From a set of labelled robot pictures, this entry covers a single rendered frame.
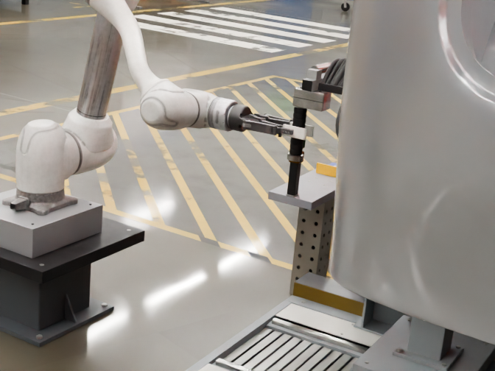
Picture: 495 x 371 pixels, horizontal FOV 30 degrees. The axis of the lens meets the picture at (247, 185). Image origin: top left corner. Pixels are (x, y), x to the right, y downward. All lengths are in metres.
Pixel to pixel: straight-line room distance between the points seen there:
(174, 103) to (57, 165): 0.68
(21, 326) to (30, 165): 0.54
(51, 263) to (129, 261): 0.85
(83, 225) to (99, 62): 0.53
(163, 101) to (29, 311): 0.98
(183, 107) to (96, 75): 0.63
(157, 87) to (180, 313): 1.06
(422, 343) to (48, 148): 1.30
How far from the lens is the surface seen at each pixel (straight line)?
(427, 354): 2.68
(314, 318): 3.18
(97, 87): 3.08
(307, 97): 2.45
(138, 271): 3.62
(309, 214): 3.39
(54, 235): 2.98
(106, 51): 3.03
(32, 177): 3.02
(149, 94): 2.47
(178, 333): 3.16
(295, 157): 2.50
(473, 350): 2.81
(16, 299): 3.14
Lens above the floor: 1.43
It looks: 17 degrees down
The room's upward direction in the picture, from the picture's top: 5 degrees clockwise
